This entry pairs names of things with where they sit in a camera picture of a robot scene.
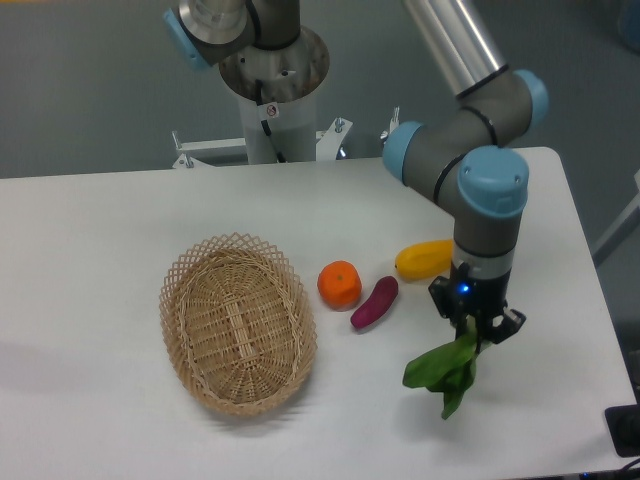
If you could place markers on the white furniture leg right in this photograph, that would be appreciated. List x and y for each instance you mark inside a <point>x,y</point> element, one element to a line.
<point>618,231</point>

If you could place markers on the yellow mango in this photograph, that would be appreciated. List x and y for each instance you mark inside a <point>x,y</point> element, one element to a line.
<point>424,260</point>

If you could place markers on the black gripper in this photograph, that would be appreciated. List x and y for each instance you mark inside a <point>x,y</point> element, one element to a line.
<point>476,288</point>

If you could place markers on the black device at table edge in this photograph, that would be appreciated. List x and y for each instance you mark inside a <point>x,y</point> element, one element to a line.
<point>623,426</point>

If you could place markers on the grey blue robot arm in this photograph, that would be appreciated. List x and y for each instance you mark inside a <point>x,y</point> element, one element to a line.
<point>465,167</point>

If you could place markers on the orange tangerine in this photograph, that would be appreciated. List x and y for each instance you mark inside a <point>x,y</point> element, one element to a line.
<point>339,285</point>

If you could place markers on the white metal base frame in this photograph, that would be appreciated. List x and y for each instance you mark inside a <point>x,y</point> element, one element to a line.
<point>256,148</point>

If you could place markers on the green leafy vegetable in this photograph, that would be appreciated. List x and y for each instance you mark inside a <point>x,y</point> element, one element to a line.
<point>449,369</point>

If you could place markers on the purple sweet potato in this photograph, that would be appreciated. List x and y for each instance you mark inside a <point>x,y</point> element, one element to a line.
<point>379,302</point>

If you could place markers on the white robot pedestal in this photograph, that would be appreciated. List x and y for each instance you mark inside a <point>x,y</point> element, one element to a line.
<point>277,89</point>

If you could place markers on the woven wicker basket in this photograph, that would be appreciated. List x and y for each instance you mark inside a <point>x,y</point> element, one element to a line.
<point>237,324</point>

